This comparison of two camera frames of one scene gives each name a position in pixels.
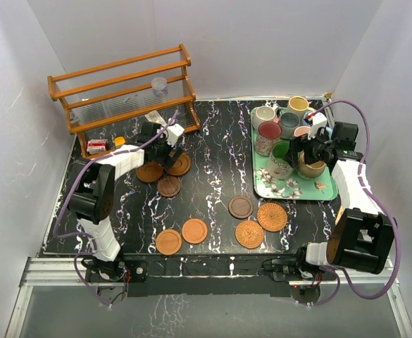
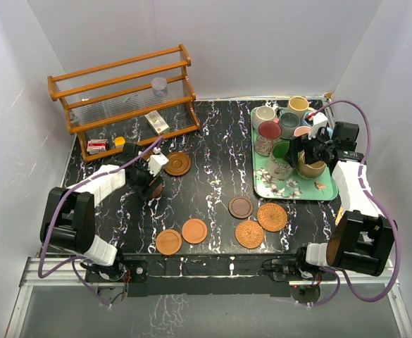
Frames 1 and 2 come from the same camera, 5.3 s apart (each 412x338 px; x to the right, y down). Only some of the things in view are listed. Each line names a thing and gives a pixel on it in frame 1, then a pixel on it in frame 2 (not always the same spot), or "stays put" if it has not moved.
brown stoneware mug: (310, 171) stays put
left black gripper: (166, 160) → (144, 190)
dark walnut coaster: (240, 207) stays put
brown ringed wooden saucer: (181, 165) stays put
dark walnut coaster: (169, 186) → (157, 191)
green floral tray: (296, 188) stays put
